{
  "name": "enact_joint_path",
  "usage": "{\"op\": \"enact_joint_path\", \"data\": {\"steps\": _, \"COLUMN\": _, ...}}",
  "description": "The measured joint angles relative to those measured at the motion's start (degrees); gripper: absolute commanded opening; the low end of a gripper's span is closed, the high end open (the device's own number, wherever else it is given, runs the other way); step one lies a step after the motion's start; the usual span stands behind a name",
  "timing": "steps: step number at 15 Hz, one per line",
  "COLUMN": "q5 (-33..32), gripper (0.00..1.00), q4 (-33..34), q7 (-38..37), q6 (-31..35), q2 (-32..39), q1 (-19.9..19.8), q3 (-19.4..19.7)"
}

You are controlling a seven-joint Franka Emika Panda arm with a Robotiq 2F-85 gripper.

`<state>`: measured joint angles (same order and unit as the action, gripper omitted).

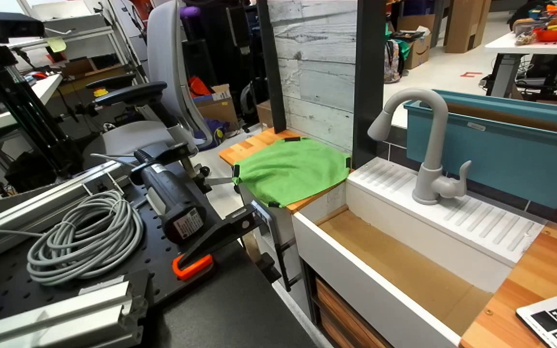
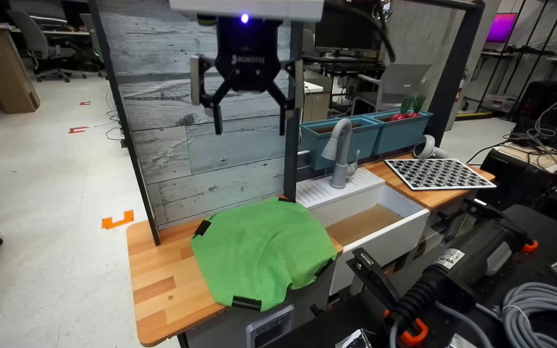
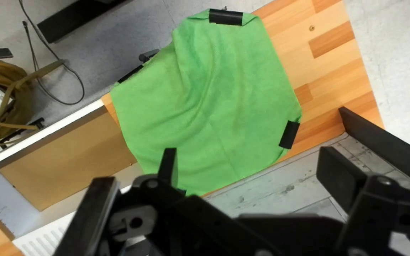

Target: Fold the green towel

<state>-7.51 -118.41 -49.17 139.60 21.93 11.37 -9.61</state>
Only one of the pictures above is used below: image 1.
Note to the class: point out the green towel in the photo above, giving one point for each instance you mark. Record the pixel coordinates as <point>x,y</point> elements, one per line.
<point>291,170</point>

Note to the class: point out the black tape piece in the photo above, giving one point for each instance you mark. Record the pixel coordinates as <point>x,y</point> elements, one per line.
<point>293,138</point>

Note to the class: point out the small cardboard box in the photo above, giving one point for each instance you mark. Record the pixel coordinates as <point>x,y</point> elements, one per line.
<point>218,109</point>

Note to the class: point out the black clamp with label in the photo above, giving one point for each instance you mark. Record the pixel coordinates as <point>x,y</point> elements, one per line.
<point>175,199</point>

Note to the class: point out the orange cloth item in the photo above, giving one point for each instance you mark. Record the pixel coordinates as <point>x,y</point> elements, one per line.
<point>200,87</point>

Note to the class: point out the grey faucet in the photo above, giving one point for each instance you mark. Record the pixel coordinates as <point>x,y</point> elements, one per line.
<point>432,174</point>

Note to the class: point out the black perforated table plate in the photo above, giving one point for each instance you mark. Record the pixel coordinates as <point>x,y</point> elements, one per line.
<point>154,261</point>

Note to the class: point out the wooden cabinet drawers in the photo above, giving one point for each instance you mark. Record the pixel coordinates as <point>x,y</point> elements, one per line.
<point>343,321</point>

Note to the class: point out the grey office chair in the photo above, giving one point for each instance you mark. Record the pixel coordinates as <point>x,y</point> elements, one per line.
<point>165,58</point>

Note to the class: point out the white sink basin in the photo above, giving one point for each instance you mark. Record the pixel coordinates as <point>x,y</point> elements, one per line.
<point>459,219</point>

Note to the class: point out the open cardboard box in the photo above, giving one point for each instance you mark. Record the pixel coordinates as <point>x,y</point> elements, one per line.
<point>417,45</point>

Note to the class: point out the tall cardboard box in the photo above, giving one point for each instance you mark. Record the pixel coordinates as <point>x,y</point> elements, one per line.
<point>465,25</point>

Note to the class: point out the teal plastic bin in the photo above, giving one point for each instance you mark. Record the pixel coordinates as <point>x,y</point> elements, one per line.
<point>517,155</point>

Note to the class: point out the white table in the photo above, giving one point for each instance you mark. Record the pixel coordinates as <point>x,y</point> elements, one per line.
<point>517,45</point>

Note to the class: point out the white desk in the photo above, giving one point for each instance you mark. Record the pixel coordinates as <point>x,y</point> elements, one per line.
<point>9,118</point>

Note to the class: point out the red bowl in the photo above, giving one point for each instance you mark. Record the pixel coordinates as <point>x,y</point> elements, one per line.
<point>554,35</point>

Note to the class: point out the thin black post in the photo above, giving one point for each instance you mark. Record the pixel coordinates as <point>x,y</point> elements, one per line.
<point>272,64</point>

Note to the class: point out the wide black post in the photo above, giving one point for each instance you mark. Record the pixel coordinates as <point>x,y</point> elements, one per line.
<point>368,78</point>

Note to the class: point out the aluminium profile rail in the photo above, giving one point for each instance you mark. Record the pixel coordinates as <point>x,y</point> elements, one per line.
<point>47,319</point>
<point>34,203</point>

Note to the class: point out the black camera tripod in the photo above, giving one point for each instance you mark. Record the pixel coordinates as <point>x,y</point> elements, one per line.
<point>28,109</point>

